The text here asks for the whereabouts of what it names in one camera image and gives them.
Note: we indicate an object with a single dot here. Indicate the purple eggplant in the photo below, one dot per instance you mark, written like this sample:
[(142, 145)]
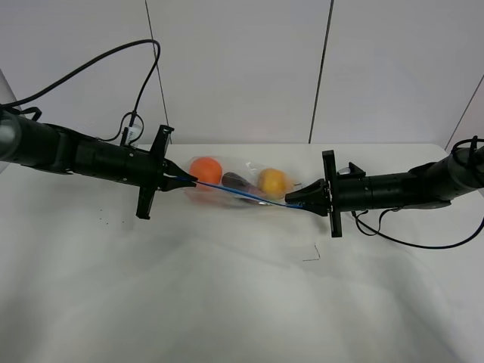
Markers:
[(237, 182)]

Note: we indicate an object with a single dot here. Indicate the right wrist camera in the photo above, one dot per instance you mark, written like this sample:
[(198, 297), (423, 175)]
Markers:
[(351, 171)]

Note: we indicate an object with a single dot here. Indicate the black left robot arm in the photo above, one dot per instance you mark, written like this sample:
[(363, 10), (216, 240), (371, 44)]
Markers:
[(56, 149)]

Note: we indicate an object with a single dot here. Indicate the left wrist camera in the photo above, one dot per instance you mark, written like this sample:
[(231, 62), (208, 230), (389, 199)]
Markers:
[(133, 131)]

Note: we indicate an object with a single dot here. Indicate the orange fruit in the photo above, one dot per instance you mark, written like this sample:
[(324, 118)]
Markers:
[(206, 169)]

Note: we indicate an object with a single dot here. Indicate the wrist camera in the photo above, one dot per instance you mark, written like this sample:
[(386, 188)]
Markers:
[(351, 171), (133, 131)]

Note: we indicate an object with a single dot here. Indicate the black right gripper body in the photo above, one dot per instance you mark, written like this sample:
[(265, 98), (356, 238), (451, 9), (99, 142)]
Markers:
[(345, 194)]

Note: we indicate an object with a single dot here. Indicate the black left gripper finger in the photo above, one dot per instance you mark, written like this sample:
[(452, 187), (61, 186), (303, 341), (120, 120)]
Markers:
[(170, 184), (172, 170)]

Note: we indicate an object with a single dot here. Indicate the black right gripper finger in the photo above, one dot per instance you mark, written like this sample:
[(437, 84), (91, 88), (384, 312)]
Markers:
[(312, 195), (317, 209)]

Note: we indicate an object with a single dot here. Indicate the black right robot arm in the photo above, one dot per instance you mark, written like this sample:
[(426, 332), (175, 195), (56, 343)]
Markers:
[(429, 186)]

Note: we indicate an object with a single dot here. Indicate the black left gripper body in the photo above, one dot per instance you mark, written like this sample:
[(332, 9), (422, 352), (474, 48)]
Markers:
[(150, 170)]

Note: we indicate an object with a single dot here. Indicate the yellow pear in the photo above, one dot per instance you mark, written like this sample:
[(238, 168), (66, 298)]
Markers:
[(275, 184)]

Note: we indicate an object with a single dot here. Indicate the clear zip bag blue seal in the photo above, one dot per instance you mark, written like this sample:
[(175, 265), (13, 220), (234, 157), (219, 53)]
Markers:
[(218, 195)]

